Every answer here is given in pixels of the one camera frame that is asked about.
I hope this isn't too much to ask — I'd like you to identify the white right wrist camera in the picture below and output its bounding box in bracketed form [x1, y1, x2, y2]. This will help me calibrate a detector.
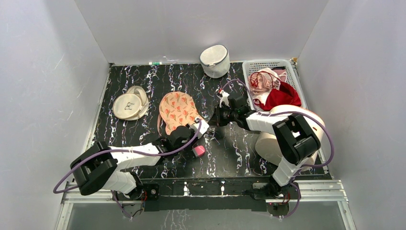
[217, 89, 229, 108]

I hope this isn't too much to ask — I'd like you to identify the red bra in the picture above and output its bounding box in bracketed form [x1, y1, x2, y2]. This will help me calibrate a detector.
[250, 82, 302, 111]

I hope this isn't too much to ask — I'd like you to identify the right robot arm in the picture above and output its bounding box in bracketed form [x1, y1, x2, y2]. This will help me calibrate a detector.
[208, 99, 325, 198]

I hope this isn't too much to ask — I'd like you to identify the white cylindrical mesh laundry bag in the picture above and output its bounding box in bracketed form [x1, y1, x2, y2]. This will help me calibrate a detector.
[199, 45, 230, 79]

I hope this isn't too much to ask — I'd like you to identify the pink and grey stamp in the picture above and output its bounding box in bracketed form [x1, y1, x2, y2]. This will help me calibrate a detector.
[192, 145, 206, 158]

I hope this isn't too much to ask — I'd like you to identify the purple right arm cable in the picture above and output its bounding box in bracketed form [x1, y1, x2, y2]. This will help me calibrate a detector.
[215, 79, 335, 219]

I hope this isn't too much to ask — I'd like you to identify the floral mesh laundry bag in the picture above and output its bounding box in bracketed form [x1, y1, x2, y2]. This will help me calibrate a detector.
[158, 92, 203, 135]

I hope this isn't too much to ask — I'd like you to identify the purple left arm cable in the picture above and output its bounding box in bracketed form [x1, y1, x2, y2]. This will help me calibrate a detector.
[53, 119, 203, 219]

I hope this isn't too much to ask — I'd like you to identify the white plastic basket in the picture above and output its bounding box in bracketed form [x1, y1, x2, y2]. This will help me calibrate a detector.
[242, 58, 307, 109]

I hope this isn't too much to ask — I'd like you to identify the cream round laundry bag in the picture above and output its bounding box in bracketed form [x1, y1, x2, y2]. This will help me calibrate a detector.
[113, 86, 149, 121]

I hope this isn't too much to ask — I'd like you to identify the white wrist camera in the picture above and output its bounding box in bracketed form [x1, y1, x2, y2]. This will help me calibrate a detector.
[217, 89, 229, 108]
[190, 117, 210, 138]

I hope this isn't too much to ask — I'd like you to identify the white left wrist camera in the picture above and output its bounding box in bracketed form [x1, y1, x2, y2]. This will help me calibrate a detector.
[190, 117, 210, 138]

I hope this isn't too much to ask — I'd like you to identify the pink bra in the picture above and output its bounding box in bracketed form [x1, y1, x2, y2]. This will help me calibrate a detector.
[248, 68, 287, 104]

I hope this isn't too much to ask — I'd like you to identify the green white small tube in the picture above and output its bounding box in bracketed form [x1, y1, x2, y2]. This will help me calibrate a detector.
[148, 62, 163, 66]

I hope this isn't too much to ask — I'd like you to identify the large cream cylindrical bag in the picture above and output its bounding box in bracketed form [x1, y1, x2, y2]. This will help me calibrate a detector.
[255, 104, 325, 166]

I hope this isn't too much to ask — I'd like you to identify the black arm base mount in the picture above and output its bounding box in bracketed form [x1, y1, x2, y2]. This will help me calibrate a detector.
[113, 177, 296, 216]

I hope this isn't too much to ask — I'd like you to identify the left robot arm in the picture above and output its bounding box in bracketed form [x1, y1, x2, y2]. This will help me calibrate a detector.
[70, 124, 203, 199]

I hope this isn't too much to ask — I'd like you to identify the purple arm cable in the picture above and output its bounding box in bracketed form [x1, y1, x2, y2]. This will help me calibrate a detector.
[215, 79, 335, 219]
[53, 119, 203, 219]

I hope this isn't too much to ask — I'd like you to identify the aluminium frame rail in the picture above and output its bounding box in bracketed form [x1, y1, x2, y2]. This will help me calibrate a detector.
[56, 179, 357, 230]

